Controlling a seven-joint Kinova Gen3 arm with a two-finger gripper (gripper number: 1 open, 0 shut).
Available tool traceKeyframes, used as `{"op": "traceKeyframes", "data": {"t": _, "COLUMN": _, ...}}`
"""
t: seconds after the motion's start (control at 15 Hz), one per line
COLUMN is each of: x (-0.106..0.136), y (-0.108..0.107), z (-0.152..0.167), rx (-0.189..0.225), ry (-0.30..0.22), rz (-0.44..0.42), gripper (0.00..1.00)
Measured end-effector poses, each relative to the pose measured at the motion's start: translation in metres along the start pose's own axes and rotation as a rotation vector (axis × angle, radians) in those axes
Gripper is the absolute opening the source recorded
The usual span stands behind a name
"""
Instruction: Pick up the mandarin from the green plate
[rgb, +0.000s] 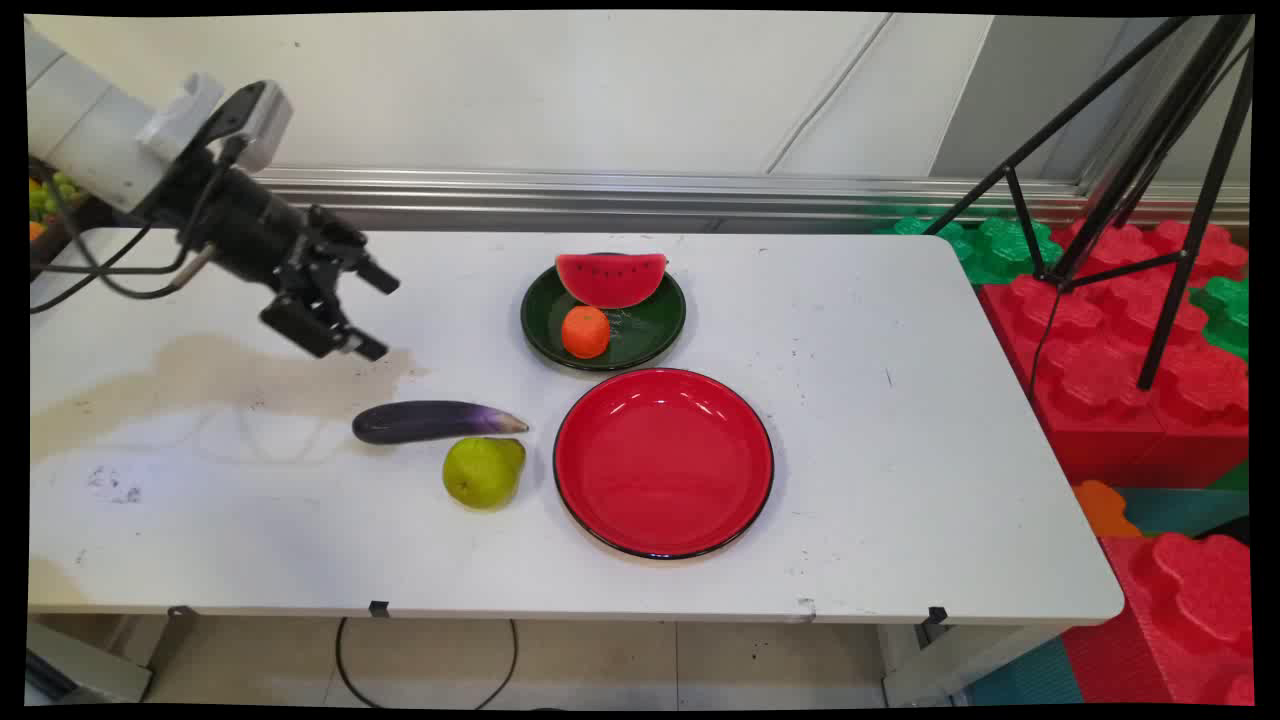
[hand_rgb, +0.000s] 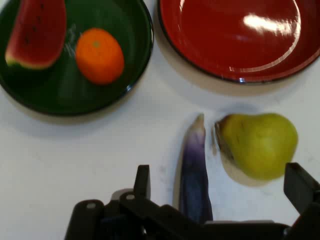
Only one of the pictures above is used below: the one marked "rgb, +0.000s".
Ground toy watermelon slice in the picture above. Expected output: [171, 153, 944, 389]
[555, 252, 669, 311]

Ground red plate with black rim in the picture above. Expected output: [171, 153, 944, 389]
[552, 367, 776, 561]

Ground dark green plate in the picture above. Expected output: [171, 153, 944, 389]
[520, 254, 688, 373]

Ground green toy grape bunch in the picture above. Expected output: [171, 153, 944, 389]
[28, 170, 87, 241]

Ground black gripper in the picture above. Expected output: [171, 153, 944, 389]
[148, 148, 402, 363]

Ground purple toy eggplant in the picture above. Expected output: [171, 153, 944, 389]
[351, 400, 530, 446]

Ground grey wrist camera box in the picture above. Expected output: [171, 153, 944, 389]
[138, 73, 295, 174]

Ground green toy pear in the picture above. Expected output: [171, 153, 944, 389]
[442, 436, 527, 511]

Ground red foam block stack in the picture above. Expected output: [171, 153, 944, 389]
[978, 218, 1251, 491]

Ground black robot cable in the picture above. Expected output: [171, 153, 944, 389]
[45, 165, 217, 302]
[28, 195, 201, 316]

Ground orange foam piece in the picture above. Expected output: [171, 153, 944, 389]
[1074, 480, 1143, 539]

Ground aluminium rail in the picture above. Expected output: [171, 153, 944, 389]
[245, 166, 1251, 235]

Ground toy orange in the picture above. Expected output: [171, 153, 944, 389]
[561, 305, 612, 360]

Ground black floor cable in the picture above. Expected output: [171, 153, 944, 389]
[334, 617, 520, 710]

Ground black tripod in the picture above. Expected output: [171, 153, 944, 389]
[925, 14, 1257, 392]

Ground green foam block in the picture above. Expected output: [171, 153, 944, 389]
[872, 208, 1067, 287]
[1188, 274, 1251, 363]

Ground teal foam mat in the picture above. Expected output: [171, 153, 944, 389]
[1118, 486, 1251, 543]

